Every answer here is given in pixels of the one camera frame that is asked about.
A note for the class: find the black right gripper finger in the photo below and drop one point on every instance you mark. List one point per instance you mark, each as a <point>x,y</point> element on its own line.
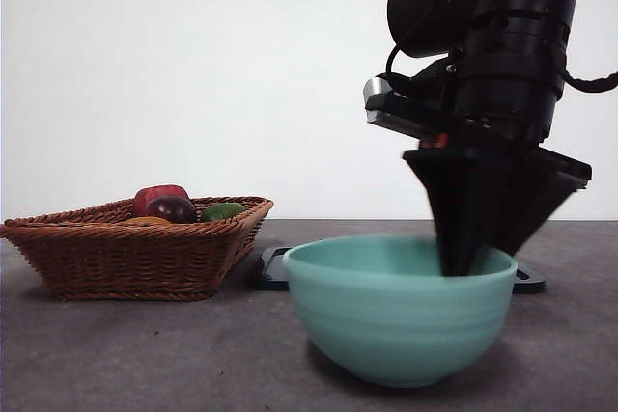
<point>454,209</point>
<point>521,209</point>

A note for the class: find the teal bowl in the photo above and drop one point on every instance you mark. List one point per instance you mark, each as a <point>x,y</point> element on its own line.
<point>396,325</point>

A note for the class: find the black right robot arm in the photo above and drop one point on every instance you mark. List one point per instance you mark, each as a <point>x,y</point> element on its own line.
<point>512,45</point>

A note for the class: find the black rectangular tray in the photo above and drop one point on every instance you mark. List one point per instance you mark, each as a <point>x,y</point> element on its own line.
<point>272,269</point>

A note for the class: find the green fruit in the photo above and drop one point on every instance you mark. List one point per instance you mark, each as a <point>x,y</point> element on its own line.
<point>221,211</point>

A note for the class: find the dark purple fruit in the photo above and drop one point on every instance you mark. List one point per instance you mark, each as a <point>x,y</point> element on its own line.
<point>170,211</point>

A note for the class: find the red apple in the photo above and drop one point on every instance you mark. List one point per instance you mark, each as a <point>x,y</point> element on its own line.
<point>155,192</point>

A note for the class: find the brown wicker basket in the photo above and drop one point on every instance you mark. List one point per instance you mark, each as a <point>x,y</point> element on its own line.
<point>120,262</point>

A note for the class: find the pale grey camera box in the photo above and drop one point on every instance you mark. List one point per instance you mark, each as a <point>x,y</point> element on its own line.
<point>379,93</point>

